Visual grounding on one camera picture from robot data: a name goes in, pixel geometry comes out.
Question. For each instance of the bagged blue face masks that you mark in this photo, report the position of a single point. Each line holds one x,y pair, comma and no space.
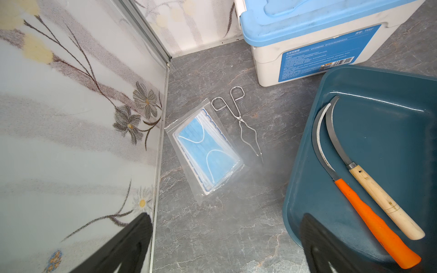
205,151

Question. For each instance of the white box with blue lid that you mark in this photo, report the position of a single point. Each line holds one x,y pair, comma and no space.
296,39

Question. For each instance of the wooden handle sickle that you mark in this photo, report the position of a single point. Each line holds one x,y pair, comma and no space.
403,221

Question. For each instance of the teal plastic tray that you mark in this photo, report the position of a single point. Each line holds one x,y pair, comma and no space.
386,122

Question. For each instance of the orange handle sickle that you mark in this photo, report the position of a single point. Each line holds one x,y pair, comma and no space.
403,255

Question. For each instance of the metal wire tongs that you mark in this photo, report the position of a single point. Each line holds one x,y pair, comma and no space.
218,104

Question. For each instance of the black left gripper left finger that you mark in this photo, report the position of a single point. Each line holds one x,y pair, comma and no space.
125,252

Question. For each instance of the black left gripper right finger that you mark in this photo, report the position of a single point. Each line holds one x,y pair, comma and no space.
324,252

